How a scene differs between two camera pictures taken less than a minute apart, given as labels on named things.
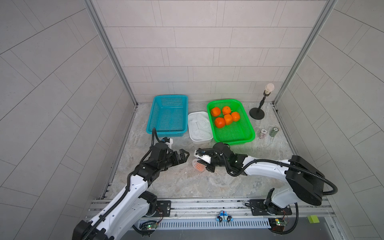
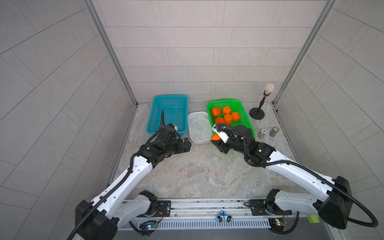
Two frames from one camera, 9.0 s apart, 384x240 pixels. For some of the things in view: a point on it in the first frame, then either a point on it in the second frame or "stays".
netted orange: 198,166 to 215,137
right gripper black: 209,168 to 221,145
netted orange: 228,119 stays
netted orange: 226,110 stays
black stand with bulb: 257,113 stays
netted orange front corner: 235,116 stays
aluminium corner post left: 90,5 stays
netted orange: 215,111 stays
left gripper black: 175,156 to 180,148
